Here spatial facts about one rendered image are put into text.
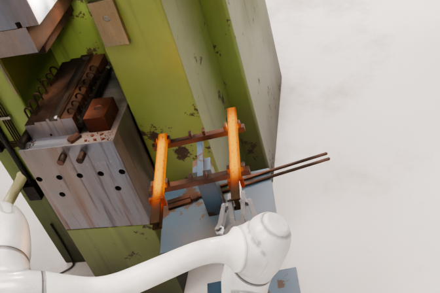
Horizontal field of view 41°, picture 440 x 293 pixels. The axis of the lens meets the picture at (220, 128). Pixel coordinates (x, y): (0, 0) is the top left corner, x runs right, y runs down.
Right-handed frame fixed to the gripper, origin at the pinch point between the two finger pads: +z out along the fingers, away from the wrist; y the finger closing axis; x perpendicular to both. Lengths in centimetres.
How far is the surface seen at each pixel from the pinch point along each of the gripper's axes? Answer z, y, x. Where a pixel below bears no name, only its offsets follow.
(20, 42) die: 48, -61, 39
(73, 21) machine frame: 96, -59, 19
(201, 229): 12.9, -17.4, -26.2
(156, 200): 2.0, -23.6, 1.4
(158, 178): 11.6, -23.7, 1.0
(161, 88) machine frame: 56, -24, 4
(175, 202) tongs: 26.9, -26.5, -25.0
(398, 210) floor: 64, 58, -93
